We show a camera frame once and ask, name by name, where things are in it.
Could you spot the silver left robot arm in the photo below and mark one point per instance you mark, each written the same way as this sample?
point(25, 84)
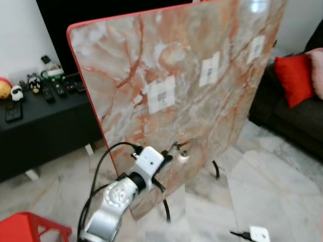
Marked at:
point(113, 201)

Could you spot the red-edged marble folding table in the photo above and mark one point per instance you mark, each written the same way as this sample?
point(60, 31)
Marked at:
point(202, 116)

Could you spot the white console foot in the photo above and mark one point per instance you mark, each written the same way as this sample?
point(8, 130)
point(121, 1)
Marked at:
point(89, 149)
point(32, 175)

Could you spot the black remote control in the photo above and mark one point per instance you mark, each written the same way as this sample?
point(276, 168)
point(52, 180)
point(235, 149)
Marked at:
point(75, 84)
point(49, 95)
point(61, 89)

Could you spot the black low TV console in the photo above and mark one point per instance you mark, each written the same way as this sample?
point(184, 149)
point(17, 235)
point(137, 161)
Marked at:
point(50, 131)

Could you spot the black sofa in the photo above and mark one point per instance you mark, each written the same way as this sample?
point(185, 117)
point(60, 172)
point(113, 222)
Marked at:
point(298, 126)

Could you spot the green remote holder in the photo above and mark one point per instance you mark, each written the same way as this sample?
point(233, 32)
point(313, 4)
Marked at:
point(54, 74)

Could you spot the red cushion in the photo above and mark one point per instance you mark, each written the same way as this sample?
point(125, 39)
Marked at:
point(292, 80)

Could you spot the black and yellow figurine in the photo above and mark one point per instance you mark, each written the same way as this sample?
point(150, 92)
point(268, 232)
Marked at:
point(34, 84)

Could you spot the red plastic stool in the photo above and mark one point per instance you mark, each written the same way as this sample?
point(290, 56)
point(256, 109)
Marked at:
point(25, 229)

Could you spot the small panda figurine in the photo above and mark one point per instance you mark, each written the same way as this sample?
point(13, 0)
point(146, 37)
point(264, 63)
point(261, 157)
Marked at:
point(17, 94)

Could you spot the pink cushion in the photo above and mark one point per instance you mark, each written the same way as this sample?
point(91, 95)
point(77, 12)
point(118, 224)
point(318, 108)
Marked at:
point(317, 73)

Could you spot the orange round plush toy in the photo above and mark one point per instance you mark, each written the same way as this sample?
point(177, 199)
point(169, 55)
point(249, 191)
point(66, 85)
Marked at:
point(5, 88)

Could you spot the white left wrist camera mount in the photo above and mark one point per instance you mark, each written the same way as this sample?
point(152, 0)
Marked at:
point(148, 162)

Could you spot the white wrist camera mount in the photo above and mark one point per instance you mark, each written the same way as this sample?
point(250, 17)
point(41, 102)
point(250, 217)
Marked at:
point(260, 235)
point(148, 162)

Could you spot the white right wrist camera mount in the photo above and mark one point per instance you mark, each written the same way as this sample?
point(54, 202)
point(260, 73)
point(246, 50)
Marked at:
point(260, 235)

